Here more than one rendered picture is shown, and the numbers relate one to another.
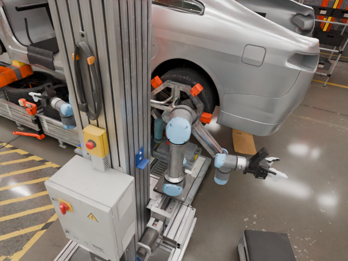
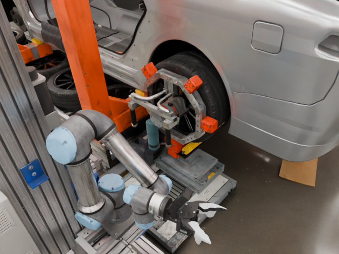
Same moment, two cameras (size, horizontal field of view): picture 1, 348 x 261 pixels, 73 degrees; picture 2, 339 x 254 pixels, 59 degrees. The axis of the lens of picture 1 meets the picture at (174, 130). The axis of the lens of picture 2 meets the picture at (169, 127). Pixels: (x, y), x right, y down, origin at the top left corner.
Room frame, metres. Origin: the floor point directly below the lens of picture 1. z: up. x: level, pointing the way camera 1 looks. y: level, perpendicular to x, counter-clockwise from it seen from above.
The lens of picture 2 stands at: (0.31, -0.67, 2.07)
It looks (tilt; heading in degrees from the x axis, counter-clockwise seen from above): 38 degrees down; 24
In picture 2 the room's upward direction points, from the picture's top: 4 degrees counter-clockwise
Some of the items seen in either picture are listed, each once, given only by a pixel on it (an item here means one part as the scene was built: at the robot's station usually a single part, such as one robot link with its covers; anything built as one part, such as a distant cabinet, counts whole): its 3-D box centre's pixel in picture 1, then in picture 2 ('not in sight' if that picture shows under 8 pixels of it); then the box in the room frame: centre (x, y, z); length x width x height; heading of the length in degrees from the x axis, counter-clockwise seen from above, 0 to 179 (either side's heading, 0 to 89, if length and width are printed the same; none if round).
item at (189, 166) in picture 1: (177, 152); (189, 165); (2.10, -0.06, 0.13); 0.50 x 0.36 x 0.10; 68
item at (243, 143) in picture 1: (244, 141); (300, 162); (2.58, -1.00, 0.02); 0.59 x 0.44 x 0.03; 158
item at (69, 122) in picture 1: (70, 119); not in sight; (1.27, 0.71, 1.11); 0.11 x 0.08 x 0.11; 146
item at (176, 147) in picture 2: not in sight; (178, 143); (1.98, -0.01, 0.48); 0.16 x 0.12 x 0.17; 158
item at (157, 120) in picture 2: (172, 112); (166, 112); (1.88, 0.03, 0.85); 0.21 x 0.14 x 0.14; 158
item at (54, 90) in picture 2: (69, 101); (79, 86); (2.63, 1.42, 0.39); 0.66 x 0.66 x 0.24
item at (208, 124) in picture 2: (206, 118); (209, 124); (1.83, -0.29, 0.85); 0.09 x 0.08 x 0.07; 68
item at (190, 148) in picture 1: (178, 140); (188, 149); (2.10, -0.06, 0.32); 0.40 x 0.30 x 0.28; 68
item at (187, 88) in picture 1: (175, 109); (173, 108); (1.95, 0.00, 0.85); 0.54 x 0.07 x 0.54; 68
